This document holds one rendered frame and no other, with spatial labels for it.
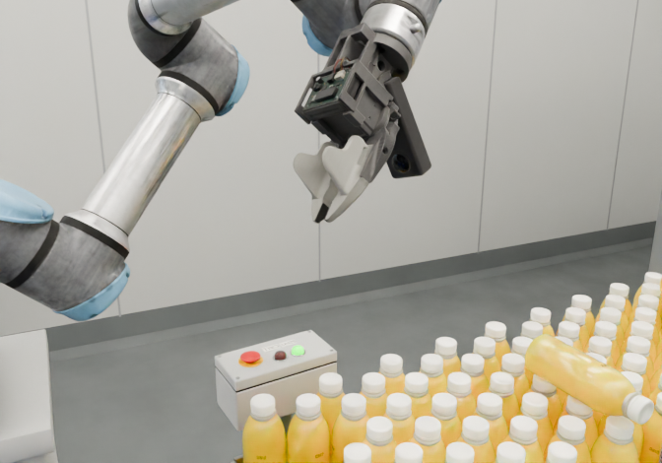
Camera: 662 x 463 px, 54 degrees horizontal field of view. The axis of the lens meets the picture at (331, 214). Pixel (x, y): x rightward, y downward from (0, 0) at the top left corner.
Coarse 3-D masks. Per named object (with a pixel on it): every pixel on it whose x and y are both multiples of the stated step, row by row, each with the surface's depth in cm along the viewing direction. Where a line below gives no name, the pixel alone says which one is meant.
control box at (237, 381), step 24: (288, 336) 124; (312, 336) 124; (216, 360) 116; (240, 360) 115; (264, 360) 115; (288, 360) 115; (312, 360) 116; (336, 360) 119; (216, 384) 118; (240, 384) 109; (264, 384) 112; (288, 384) 115; (312, 384) 117; (240, 408) 111; (288, 408) 116
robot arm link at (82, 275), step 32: (192, 32) 107; (160, 64) 109; (192, 64) 108; (224, 64) 111; (160, 96) 109; (192, 96) 108; (224, 96) 113; (160, 128) 106; (192, 128) 110; (128, 160) 104; (160, 160) 106; (96, 192) 102; (128, 192) 102; (64, 224) 99; (96, 224) 99; (128, 224) 103; (64, 256) 95; (96, 256) 98; (32, 288) 94; (64, 288) 96; (96, 288) 98
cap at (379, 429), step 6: (372, 420) 98; (378, 420) 98; (384, 420) 98; (366, 426) 97; (372, 426) 97; (378, 426) 97; (384, 426) 97; (390, 426) 97; (372, 432) 96; (378, 432) 95; (384, 432) 96; (390, 432) 96; (372, 438) 96; (378, 438) 96; (384, 438) 96
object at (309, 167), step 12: (324, 144) 69; (300, 156) 67; (312, 156) 68; (300, 168) 66; (312, 168) 67; (324, 168) 68; (312, 180) 67; (324, 180) 68; (312, 192) 67; (324, 192) 67; (336, 192) 68; (312, 204) 67; (324, 204) 66; (312, 216) 66; (324, 216) 66
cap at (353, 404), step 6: (348, 396) 104; (354, 396) 104; (360, 396) 104; (342, 402) 103; (348, 402) 103; (354, 402) 103; (360, 402) 103; (342, 408) 103; (348, 408) 102; (354, 408) 101; (360, 408) 102; (348, 414) 102; (354, 414) 102; (360, 414) 102
